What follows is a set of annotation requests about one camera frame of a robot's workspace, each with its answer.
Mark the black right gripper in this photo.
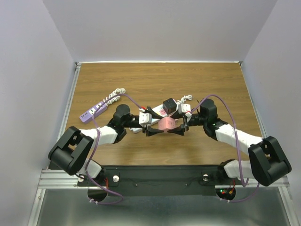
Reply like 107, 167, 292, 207
166, 107, 207, 136

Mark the pink cube socket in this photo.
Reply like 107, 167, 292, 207
158, 117, 176, 131

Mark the white multicolour power strip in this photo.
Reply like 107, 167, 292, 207
128, 105, 170, 134

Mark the black cube socket adapter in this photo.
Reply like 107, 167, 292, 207
162, 98, 177, 115

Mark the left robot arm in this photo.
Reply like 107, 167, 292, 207
48, 104, 164, 176

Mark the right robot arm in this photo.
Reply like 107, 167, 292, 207
164, 99, 292, 186

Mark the purple power strip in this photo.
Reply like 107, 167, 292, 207
79, 101, 108, 124

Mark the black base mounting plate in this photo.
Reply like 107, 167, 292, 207
47, 164, 245, 197

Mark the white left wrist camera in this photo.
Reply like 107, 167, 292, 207
139, 112, 152, 126

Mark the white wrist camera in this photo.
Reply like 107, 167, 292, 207
139, 112, 152, 126
178, 104, 191, 117

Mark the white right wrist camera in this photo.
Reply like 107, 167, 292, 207
178, 104, 191, 117

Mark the white power strip cable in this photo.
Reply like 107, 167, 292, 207
176, 94, 194, 105

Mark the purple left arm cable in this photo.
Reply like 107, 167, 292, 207
86, 93, 146, 205

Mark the white coiled cable with plug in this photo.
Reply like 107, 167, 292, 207
103, 87, 127, 106

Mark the aluminium frame rail left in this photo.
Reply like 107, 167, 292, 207
52, 62, 81, 146

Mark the aluminium front rail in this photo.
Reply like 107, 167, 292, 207
37, 167, 290, 189

